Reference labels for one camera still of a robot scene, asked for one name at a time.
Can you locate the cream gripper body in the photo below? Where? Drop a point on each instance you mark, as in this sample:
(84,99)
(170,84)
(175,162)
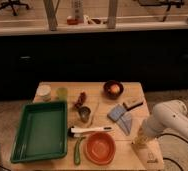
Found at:
(141,138)

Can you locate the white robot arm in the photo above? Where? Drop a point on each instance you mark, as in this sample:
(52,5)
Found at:
(169,114)

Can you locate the small metal cup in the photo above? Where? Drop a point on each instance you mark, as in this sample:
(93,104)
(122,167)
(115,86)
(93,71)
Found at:
(84,113)

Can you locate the translucent green cup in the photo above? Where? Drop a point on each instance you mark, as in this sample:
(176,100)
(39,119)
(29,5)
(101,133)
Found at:
(62,94)

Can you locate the blue grey cloth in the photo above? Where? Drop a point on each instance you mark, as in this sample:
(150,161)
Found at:
(122,118)

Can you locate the orange plastic bowl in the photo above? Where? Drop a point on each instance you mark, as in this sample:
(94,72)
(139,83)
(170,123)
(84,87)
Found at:
(100,148)

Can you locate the orange fruit in bowl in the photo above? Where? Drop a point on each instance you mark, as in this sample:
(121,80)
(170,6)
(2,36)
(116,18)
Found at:
(114,88)

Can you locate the dark brown bowl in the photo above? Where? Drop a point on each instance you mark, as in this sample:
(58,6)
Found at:
(107,91)

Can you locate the red brown toy food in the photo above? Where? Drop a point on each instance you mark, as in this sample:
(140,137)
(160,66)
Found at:
(81,100)

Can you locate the green plastic tray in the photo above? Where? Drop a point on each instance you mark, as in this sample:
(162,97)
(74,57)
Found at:
(41,133)

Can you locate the white cylindrical container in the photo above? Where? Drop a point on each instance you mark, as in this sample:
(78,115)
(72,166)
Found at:
(44,92)

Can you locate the red object on shelf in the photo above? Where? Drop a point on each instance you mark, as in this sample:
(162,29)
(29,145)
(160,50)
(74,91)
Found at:
(71,21)

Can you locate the white bottle on shelf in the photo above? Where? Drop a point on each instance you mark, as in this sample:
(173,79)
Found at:
(77,10)

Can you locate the black office chair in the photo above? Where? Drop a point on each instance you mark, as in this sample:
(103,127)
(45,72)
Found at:
(12,4)

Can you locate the white handled black brush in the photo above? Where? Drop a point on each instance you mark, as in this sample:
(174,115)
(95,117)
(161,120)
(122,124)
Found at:
(76,131)

